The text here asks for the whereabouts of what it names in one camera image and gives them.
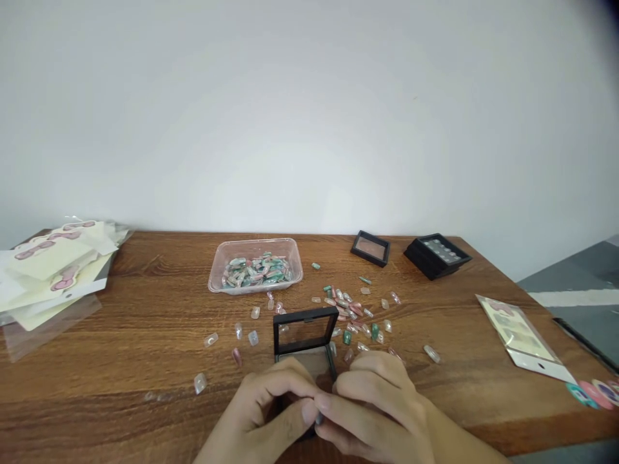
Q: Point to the person's left hand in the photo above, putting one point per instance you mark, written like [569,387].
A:
[256,406]

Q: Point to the person's right hand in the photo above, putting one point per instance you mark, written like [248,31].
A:
[382,415]

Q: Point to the grey press-on nail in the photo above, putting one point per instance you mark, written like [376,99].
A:
[318,420]

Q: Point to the open black display box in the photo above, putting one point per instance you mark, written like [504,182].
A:
[305,333]

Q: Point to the scattered press-on nails group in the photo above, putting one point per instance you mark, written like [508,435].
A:
[355,314]

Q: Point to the clear plastic container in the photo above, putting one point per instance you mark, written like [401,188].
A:
[232,287]

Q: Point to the pile of nails in container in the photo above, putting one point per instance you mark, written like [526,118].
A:
[256,270]

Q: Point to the clear packet with pink-bow card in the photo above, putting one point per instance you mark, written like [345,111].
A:
[520,333]

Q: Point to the closed empty black display box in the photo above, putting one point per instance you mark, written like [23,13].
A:
[370,248]

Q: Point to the black display box with nails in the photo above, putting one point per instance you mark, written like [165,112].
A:
[442,251]

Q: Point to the teal round sticker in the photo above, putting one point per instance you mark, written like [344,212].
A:
[580,394]

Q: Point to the pink round sticker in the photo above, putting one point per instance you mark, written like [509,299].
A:
[592,390]

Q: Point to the black thin stick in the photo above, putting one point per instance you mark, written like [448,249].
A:
[587,343]

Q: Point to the clear plastic sleeve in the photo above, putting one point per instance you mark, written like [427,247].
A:
[43,333]

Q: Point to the dark purple round sticker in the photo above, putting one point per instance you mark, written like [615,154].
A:
[608,390]

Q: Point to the pile of pink-bow packaging cards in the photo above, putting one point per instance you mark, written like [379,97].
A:
[53,270]

